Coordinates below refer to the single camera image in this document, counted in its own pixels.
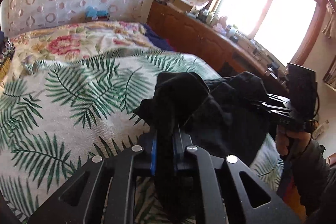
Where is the wooden framed window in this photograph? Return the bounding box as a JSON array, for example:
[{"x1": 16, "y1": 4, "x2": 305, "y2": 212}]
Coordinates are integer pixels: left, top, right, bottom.
[{"x1": 207, "y1": 0, "x2": 329, "y2": 68}]

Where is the long wooden cabinet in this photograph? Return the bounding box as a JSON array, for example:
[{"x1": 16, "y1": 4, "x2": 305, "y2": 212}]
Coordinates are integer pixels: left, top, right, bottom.
[{"x1": 147, "y1": 0, "x2": 290, "y2": 95}]

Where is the palm leaf blanket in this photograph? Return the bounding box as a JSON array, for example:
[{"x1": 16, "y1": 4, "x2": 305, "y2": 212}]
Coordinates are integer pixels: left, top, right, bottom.
[{"x1": 0, "y1": 47, "x2": 284, "y2": 224}]

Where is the floral blanket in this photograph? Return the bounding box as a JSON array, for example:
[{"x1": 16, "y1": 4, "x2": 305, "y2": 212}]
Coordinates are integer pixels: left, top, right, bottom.
[{"x1": 3, "y1": 20, "x2": 158, "y2": 83}]

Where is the person's right hand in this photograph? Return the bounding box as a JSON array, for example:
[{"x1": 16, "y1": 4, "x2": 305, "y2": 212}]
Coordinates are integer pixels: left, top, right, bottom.
[{"x1": 275, "y1": 123, "x2": 313, "y2": 161}]

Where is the pale window curtain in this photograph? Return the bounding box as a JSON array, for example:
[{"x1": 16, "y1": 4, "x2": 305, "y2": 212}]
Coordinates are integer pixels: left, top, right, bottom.
[{"x1": 322, "y1": 2, "x2": 336, "y2": 39}]

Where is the person's right forearm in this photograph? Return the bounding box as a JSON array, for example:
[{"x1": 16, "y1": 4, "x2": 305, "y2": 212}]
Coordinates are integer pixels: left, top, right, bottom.
[{"x1": 284, "y1": 137, "x2": 333, "y2": 217}]

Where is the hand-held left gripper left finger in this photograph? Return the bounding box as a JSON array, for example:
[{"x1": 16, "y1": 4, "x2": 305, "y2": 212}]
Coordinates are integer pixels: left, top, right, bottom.
[{"x1": 28, "y1": 132, "x2": 158, "y2": 224}]

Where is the navy blue blanket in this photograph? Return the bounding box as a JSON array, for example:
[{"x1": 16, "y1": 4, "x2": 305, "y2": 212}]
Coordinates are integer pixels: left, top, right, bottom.
[{"x1": 142, "y1": 23, "x2": 175, "y2": 52}]

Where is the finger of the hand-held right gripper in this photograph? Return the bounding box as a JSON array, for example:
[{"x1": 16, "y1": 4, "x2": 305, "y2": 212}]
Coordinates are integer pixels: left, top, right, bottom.
[
  {"x1": 266, "y1": 94, "x2": 292, "y2": 109},
  {"x1": 248, "y1": 101, "x2": 295, "y2": 120}
]

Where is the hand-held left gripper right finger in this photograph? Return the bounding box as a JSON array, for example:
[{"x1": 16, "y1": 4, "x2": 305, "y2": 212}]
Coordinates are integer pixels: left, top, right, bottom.
[{"x1": 173, "y1": 132, "x2": 300, "y2": 224}]

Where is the cardboard box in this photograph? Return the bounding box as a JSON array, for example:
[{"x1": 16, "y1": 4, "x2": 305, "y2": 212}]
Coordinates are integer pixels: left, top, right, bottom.
[{"x1": 171, "y1": 0, "x2": 195, "y2": 13}]

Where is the blue headboard item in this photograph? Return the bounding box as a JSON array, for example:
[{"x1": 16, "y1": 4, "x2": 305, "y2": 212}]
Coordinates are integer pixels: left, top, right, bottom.
[{"x1": 85, "y1": 5, "x2": 111, "y2": 22}]

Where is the black printed t-shirt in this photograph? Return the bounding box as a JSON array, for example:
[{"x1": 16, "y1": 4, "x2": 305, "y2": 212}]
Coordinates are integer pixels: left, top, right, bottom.
[{"x1": 132, "y1": 70, "x2": 271, "y2": 224}]

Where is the patterned cushion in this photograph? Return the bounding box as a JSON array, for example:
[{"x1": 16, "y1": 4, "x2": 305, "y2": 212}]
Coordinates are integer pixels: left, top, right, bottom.
[{"x1": 0, "y1": 37, "x2": 15, "y2": 76}]

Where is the white figurine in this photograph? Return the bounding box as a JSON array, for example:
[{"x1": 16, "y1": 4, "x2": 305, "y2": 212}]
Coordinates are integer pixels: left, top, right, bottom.
[{"x1": 217, "y1": 16, "x2": 229, "y2": 32}]

